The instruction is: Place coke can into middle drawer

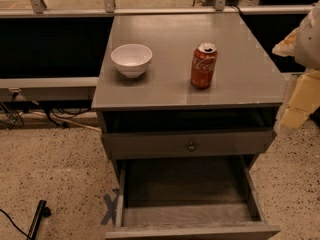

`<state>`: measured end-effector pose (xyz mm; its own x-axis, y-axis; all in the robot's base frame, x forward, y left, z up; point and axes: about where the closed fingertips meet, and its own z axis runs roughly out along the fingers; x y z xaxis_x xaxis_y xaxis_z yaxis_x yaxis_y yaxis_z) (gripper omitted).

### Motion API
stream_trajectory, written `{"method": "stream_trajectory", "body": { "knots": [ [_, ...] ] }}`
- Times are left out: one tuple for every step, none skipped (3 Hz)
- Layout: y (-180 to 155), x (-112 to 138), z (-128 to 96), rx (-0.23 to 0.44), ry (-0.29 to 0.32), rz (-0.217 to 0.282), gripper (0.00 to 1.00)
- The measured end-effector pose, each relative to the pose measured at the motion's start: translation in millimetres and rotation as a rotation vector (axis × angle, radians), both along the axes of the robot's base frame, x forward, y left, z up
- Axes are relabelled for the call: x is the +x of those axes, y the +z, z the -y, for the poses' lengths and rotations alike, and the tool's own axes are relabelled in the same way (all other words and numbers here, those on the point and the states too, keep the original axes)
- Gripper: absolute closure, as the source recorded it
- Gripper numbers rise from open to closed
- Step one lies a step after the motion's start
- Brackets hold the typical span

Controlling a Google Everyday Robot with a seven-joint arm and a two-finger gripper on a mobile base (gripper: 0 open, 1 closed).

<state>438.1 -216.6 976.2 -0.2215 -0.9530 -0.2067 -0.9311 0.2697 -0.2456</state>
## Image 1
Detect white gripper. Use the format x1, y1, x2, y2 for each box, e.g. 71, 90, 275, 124
272, 4, 320, 134

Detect red coke can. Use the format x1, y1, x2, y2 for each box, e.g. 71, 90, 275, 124
191, 43, 218, 89

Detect round metal drawer knob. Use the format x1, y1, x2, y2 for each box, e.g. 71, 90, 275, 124
187, 142, 196, 152

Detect grey drawer cabinet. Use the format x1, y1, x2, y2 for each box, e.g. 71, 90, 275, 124
91, 13, 288, 240

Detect open grey middle drawer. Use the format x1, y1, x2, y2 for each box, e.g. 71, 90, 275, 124
105, 156, 280, 240

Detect closed grey top drawer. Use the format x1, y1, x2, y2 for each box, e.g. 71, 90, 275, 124
102, 128, 275, 160

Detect white bowl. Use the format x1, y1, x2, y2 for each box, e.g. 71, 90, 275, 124
111, 44, 153, 78

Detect black bar on floor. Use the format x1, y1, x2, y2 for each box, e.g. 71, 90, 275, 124
26, 200, 52, 240

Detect metal railing frame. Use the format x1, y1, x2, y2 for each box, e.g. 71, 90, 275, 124
0, 0, 320, 18

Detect black floor cables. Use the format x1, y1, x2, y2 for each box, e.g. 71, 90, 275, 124
0, 90, 93, 130

